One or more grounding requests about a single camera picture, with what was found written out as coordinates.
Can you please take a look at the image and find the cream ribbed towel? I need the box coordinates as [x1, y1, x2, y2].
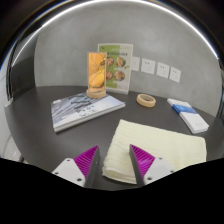
[102, 118, 208, 185]

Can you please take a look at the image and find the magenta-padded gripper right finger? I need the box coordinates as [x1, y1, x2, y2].
[129, 144, 175, 187]

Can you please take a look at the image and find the white ceiling light strip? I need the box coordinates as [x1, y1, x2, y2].
[11, 0, 218, 66]

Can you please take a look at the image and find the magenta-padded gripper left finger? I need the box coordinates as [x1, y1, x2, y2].
[52, 144, 101, 188]

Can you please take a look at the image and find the white booklet with blue band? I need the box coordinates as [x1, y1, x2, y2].
[166, 97, 210, 135]

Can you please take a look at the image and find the orange acrylic sign wooden base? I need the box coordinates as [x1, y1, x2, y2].
[85, 51, 108, 99]

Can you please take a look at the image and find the grey white magazine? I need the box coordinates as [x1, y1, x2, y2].
[50, 92, 127, 133]

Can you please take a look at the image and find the white wall socket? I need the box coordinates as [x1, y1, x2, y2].
[169, 66, 182, 83]
[156, 61, 171, 79]
[131, 56, 141, 72]
[140, 58, 156, 75]

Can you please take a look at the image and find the beige tape roll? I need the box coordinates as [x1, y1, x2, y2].
[136, 93, 157, 108]

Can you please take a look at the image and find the green menu sign stand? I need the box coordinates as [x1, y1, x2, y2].
[97, 43, 134, 95]

